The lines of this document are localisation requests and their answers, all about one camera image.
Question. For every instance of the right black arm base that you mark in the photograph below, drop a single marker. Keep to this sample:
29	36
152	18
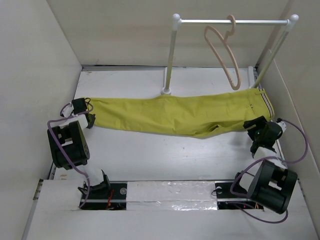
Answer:
228	201

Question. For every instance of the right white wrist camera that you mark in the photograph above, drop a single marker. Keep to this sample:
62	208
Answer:
282	124

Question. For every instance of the white clothes rack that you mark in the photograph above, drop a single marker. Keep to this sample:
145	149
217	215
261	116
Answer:
230	20

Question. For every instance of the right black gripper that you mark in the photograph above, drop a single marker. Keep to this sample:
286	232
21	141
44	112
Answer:
260	122

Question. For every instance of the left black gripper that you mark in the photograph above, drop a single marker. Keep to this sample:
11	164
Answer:
93	118

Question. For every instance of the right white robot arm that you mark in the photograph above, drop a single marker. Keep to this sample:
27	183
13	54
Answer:
273	183

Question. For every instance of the yellow-green trousers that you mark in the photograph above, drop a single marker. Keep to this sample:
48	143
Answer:
193	116

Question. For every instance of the silver tape strip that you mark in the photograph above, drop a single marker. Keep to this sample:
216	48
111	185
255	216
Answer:
171	196

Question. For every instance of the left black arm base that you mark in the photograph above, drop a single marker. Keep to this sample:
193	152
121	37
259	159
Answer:
112	195

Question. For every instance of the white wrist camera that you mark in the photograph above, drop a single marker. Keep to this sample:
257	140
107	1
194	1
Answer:
282	124
67	110

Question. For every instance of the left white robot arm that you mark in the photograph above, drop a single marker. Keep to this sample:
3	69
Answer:
68	146

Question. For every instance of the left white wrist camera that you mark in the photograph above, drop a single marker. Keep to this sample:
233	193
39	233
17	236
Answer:
67	110

